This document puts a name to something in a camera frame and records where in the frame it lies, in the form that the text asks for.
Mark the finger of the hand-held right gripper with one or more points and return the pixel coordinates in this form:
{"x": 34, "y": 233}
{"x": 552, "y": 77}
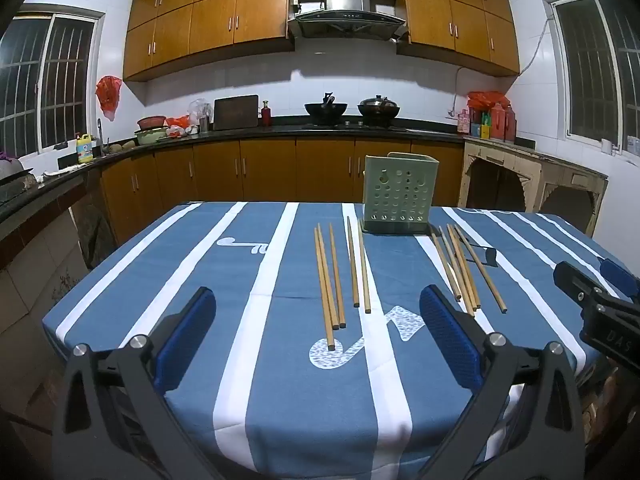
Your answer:
{"x": 575, "y": 280}
{"x": 616, "y": 275}

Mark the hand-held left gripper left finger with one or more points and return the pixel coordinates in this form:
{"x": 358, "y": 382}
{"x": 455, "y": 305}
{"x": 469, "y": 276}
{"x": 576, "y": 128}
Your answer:
{"x": 187, "y": 340}

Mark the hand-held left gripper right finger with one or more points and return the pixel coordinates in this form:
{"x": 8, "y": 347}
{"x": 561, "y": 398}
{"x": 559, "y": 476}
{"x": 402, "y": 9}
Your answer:
{"x": 445, "y": 335}

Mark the green perforated chopstick holder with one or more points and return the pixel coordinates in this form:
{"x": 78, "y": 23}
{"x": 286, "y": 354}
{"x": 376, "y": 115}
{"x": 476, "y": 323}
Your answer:
{"x": 397, "y": 195}

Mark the blue white striped tablecloth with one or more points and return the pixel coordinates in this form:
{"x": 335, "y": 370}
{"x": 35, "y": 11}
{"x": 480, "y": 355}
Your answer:
{"x": 280, "y": 385}

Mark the beige side cabinet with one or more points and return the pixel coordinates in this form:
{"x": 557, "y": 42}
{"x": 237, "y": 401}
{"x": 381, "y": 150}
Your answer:
{"x": 540, "y": 165}

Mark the white cup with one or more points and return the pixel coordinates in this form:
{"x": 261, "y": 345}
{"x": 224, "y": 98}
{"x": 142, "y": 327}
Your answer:
{"x": 606, "y": 147}

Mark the large red bottles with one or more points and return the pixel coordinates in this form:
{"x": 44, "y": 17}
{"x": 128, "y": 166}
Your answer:
{"x": 501, "y": 122}

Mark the green yellow cartons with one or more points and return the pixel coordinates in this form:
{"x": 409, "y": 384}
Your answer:
{"x": 481, "y": 127}

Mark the wooden base cabinets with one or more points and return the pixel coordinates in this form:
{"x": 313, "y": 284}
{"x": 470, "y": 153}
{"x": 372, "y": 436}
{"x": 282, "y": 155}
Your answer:
{"x": 270, "y": 170}

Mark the pink bottle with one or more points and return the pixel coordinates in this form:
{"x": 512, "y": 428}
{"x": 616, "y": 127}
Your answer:
{"x": 464, "y": 122}

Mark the red plastic bag over bottles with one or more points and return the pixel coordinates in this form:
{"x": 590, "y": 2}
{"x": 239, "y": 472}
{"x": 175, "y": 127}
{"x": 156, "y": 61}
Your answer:
{"x": 485, "y": 99}

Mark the green basin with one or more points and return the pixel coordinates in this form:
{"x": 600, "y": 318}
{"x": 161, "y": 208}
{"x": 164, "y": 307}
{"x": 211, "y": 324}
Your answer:
{"x": 150, "y": 136}

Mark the white cloth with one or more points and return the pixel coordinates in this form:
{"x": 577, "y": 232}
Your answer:
{"x": 62, "y": 171}

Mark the orange white plastic bag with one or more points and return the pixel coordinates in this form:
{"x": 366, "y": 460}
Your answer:
{"x": 179, "y": 126}

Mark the yellow detergent bottle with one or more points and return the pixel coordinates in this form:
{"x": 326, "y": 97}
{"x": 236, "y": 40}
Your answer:
{"x": 85, "y": 150}

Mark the metal utensil cup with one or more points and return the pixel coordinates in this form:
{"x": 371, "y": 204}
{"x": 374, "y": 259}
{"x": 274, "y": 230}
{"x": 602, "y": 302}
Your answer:
{"x": 204, "y": 124}

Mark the red basin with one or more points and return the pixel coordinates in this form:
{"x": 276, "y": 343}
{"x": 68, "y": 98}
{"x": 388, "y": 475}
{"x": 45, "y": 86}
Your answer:
{"x": 151, "y": 122}

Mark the metal faucet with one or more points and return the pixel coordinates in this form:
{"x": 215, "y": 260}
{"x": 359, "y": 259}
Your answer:
{"x": 99, "y": 135}

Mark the black kitchen countertop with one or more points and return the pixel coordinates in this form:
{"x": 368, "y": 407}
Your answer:
{"x": 280, "y": 133}

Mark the dark cutting board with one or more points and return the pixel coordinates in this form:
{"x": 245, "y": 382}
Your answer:
{"x": 236, "y": 112}

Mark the dark pot with lid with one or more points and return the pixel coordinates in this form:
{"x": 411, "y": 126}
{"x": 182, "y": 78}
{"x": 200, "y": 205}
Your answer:
{"x": 378, "y": 109}

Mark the red bottle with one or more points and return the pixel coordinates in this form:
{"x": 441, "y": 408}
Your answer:
{"x": 266, "y": 116}

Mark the black wok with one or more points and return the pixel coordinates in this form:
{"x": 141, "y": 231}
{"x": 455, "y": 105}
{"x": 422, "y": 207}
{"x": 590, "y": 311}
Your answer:
{"x": 325, "y": 110}

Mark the red plastic bag on hook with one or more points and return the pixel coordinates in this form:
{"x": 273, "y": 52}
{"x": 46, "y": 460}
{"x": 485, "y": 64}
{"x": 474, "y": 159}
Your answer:
{"x": 109, "y": 95}

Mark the steel range hood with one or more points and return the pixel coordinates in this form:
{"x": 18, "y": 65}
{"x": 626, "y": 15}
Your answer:
{"x": 345, "y": 5}

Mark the barred window with white frame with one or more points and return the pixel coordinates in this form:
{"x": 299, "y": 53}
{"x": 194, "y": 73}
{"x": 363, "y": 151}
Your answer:
{"x": 590, "y": 70}
{"x": 55, "y": 80}

